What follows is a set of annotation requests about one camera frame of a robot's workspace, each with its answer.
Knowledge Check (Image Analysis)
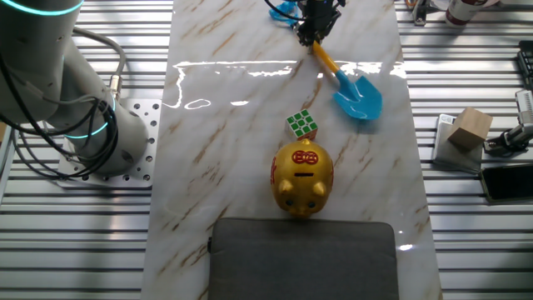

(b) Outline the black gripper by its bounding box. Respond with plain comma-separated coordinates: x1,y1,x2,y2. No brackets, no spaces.
296,0,346,48

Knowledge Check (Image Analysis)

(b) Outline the blue yellow toy shovel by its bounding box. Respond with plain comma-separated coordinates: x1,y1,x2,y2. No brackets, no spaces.
268,0,383,121

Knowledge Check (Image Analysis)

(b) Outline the green white rubik's cube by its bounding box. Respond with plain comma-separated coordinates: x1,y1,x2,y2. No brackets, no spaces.
285,108,320,142

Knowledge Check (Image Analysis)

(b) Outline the small metal stand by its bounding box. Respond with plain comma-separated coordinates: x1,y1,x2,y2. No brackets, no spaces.
411,0,431,27

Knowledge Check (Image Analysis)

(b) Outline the white marble pattern board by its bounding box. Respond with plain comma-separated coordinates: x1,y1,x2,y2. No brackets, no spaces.
140,0,445,300

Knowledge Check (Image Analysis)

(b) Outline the red white can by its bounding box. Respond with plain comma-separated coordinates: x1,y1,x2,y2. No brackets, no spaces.
444,0,486,28

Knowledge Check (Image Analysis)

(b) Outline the golden piggy bank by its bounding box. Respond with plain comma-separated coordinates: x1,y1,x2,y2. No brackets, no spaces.
269,138,335,218

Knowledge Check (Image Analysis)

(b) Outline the light wooden cube block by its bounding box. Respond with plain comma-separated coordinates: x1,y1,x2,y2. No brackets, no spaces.
446,106,494,152

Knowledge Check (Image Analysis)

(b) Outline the silver metal plate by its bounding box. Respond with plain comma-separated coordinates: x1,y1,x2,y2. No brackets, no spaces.
431,113,484,174

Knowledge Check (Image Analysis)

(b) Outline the black keyboard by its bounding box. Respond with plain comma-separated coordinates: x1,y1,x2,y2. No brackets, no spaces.
518,40,533,91

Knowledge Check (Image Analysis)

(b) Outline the grey fabric laptop sleeve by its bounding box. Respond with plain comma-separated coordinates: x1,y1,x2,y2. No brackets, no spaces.
207,217,401,300

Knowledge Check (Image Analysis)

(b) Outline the black smartphone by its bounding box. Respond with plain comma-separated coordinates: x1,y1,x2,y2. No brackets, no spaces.
478,163,533,204

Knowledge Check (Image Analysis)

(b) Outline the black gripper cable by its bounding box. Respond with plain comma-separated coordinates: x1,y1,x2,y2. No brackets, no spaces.
264,0,301,23

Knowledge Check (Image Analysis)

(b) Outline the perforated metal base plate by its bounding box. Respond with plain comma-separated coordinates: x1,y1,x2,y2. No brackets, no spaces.
56,98,162,188

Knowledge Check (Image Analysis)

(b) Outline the thick grey base cable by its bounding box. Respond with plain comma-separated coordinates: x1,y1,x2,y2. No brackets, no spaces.
72,27,127,103

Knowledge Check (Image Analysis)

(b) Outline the silver ridged camera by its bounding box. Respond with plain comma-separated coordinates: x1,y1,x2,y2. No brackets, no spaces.
515,89,533,126

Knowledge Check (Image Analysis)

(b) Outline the small silver camera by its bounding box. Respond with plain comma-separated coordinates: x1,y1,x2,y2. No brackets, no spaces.
484,123,533,158

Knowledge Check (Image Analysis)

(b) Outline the black cable bundle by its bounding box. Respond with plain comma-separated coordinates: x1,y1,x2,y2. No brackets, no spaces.
0,53,120,181

